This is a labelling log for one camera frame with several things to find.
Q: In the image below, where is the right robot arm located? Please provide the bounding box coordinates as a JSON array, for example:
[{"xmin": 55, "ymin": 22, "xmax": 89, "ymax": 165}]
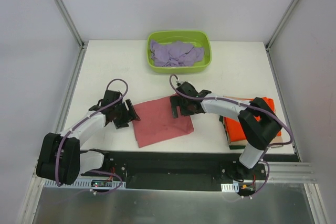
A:
[{"xmin": 170, "ymin": 81, "xmax": 282, "ymax": 181}]

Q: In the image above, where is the left slotted cable duct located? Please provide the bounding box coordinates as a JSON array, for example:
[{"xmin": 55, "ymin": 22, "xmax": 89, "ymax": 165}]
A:
[{"xmin": 60, "ymin": 178, "xmax": 126, "ymax": 190}]

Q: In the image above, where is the aluminium front rail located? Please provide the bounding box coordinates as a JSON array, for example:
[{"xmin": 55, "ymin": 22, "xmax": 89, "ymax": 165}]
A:
[{"xmin": 33, "ymin": 155, "xmax": 318, "ymax": 183}]

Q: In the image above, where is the orange folded t-shirt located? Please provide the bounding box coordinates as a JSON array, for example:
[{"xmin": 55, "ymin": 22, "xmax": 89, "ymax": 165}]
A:
[{"xmin": 223, "ymin": 97, "xmax": 282, "ymax": 143}]

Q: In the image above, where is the aluminium frame post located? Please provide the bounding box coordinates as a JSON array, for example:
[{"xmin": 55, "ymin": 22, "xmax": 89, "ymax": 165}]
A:
[
  {"xmin": 265, "ymin": 0, "xmax": 318, "ymax": 49},
  {"xmin": 39, "ymin": 0, "xmax": 86, "ymax": 49}
]

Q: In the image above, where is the lilac crumpled t-shirt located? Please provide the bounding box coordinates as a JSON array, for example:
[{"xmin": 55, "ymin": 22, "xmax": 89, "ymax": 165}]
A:
[{"xmin": 150, "ymin": 40, "xmax": 204, "ymax": 67}]

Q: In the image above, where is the right aluminium frame post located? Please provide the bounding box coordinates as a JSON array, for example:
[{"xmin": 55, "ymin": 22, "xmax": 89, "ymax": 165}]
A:
[{"xmin": 265, "ymin": 0, "xmax": 318, "ymax": 49}]

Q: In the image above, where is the left aluminium frame post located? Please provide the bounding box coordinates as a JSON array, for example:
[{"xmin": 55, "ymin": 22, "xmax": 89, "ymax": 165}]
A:
[{"xmin": 39, "ymin": 0, "xmax": 86, "ymax": 49}]

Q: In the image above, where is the slotted cable duct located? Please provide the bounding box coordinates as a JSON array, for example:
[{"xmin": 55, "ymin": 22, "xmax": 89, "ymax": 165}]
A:
[
  {"xmin": 220, "ymin": 183, "xmax": 239, "ymax": 193},
  {"xmin": 60, "ymin": 178, "xmax": 126, "ymax": 190}
]

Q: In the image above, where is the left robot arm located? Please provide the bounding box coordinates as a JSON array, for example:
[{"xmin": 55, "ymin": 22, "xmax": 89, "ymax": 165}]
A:
[{"xmin": 36, "ymin": 90, "xmax": 140, "ymax": 186}]

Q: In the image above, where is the green plastic basin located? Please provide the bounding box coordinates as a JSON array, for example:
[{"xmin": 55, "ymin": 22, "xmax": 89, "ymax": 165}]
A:
[{"xmin": 147, "ymin": 30, "xmax": 212, "ymax": 73}]

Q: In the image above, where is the pink t-shirt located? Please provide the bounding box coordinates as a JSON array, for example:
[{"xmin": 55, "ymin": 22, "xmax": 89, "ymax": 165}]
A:
[{"xmin": 133, "ymin": 97, "xmax": 194, "ymax": 148}]

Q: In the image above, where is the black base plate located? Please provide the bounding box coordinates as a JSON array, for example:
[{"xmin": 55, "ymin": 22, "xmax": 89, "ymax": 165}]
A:
[{"xmin": 97, "ymin": 151, "xmax": 266, "ymax": 191}]

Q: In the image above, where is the beige folded t-shirt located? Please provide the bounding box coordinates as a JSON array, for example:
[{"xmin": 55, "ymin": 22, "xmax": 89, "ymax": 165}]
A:
[{"xmin": 227, "ymin": 95, "xmax": 284, "ymax": 149}]

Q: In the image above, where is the right slotted cable duct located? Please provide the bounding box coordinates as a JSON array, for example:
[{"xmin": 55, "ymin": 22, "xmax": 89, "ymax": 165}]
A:
[{"xmin": 220, "ymin": 183, "xmax": 239, "ymax": 193}]

